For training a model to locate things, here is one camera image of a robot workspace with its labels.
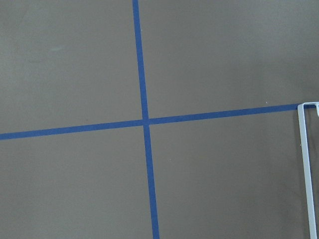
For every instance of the white wire cup holder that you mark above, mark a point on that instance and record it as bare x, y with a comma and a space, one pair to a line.
307, 166

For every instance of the blue tape grid lines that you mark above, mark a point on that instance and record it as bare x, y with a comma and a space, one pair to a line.
145, 122

